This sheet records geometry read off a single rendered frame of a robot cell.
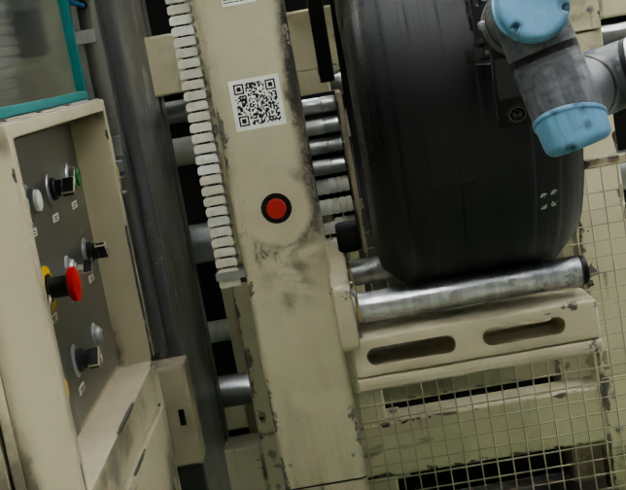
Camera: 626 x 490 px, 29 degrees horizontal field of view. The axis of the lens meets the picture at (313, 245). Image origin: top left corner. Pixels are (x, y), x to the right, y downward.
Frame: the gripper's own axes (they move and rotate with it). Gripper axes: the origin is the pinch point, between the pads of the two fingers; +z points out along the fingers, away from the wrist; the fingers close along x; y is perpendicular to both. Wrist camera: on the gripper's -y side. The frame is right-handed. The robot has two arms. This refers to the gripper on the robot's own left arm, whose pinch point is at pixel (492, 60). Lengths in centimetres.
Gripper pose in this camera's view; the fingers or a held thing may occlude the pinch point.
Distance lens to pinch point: 161.8
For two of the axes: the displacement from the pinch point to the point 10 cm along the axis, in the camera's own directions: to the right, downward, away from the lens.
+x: -9.9, 1.7, 0.2
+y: -1.7, -9.8, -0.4
